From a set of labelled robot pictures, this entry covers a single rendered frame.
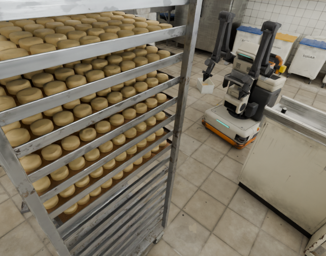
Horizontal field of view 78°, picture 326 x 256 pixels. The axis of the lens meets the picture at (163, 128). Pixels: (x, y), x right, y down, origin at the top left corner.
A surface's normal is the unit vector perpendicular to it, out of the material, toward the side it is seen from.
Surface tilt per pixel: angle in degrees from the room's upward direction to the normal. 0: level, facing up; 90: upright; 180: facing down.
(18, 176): 90
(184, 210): 0
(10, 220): 0
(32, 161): 0
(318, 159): 90
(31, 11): 90
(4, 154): 90
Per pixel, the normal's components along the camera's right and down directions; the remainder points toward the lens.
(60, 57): 0.74, 0.45
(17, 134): 0.07, -0.78
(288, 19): -0.63, 0.45
